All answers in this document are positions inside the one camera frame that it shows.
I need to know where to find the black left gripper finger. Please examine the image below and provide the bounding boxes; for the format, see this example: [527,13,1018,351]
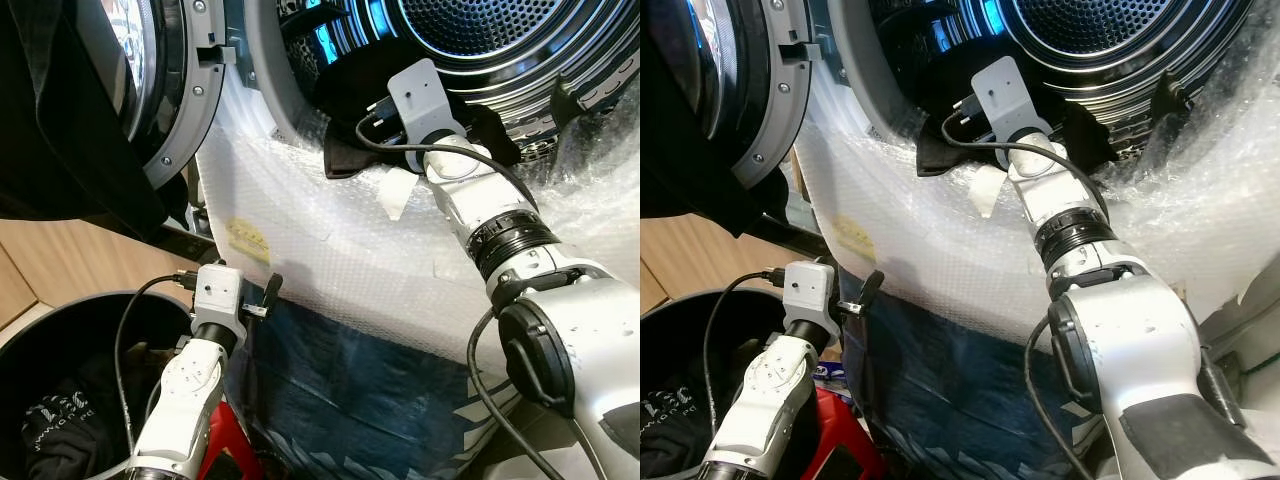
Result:
[246,273,284,319]
[840,270,886,316]

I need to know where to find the plain black garment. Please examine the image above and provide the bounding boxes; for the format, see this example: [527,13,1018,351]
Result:
[322,75,521,181]
[915,75,1121,179]

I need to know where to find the yellow rectangular sticker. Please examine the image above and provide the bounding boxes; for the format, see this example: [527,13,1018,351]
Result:
[828,215,873,263]
[225,218,273,263]

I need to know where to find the clear bubble wrap sheet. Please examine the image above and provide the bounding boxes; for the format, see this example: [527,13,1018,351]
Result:
[790,40,1280,361]
[195,70,641,371]

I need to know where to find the red plastic stool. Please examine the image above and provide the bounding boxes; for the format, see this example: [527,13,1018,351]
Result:
[800,385,886,480]
[195,395,266,480]

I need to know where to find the white tape piece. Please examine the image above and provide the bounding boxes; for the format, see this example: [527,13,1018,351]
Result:
[378,170,416,221]
[968,165,1011,216]

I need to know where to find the grey round washer door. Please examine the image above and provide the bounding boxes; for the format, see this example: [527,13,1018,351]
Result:
[700,0,813,189]
[120,0,229,191]

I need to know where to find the black round laundry basket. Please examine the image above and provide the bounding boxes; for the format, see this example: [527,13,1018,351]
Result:
[0,290,201,480]
[640,288,791,480]

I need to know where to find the grey rubber door seal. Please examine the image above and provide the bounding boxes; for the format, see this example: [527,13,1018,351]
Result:
[245,0,311,141]
[828,0,901,131]

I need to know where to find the black garment with white print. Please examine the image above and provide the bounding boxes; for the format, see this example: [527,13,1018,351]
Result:
[640,370,721,476]
[20,355,136,480]

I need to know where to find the black cloth hanging on door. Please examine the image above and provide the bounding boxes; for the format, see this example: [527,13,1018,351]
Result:
[0,0,171,241]
[640,0,776,226]

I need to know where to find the perforated steel washer drum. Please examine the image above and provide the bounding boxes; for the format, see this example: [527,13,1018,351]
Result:
[285,0,641,166]
[870,0,1256,166]

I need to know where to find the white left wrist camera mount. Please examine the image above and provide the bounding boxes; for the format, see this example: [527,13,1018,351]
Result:
[783,260,839,336]
[192,262,249,336]

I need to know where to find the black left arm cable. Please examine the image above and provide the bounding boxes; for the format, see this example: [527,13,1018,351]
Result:
[113,268,201,471]
[708,268,791,471]

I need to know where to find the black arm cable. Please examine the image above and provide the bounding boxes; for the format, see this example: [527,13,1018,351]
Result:
[708,268,791,471]
[113,268,201,471]
[355,98,601,480]
[942,100,1101,480]

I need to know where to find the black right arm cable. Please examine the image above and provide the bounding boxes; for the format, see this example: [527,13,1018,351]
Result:
[942,100,1101,480]
[355,98,601,480]

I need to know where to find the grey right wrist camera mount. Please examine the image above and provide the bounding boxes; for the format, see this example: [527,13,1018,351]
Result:
[970,55,1053,166]
[385,58,466,171]

